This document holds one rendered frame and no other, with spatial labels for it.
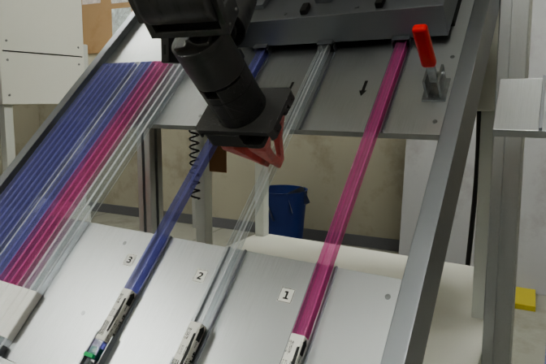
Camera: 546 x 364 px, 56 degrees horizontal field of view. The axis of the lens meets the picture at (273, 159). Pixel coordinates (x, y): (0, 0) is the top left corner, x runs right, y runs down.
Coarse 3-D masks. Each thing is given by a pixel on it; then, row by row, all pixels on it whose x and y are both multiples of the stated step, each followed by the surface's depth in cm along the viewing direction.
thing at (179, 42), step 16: (176, 48) 49; (192, 48) 49; (208, 48) 48; (224, 48) 49; (192, 64) 49; (208, 64) 49; (224, 64) 49; (240, 64) 51; (192, 80) 52; (208, 80) 50; (224, 80) 50
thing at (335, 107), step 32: (128, 32) 103; (448, 32) 68; (288, 64) 76; (352, 64) 71; (384, 64) 69; (416, 64) 66; (448, 64) 64; (192, 96) 81; (320, 96) 69; (352, 96) 67; (416, 96) 63; (448, 96) 61; (192, 128) 76; (320, 128) 65; (352, 128) 63; (384, 128) 61; (416, 128) 59
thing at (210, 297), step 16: (320, 48) 74; (320, 64) 72; (304, 80) 70; (304, 96) 68; (288, 112) 67; (288, 128) 65; (272, 176) 62; (256, 192) 60; (256, 208) 59; (240, 224) 58; (240, 240) 57; (224, 256) 56; (224, 272) 55; (208, 288) 54; (208, 304) 53; (192, 320) 52; (208, 320) 52
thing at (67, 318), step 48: (96, 240) 67; (144, 240) 64; (48, 288) 65; (96, 288) 62; (144, 288) 59; (192, 288) 57; (240, 288) 54; (288, 288) 52; (336, 288) 50; (384, 288) 48; (48, 336) 60; (144, 336) 55; (240, 336) 51; (288, 336) 49; (336, 336) 47; (384, 336) 45
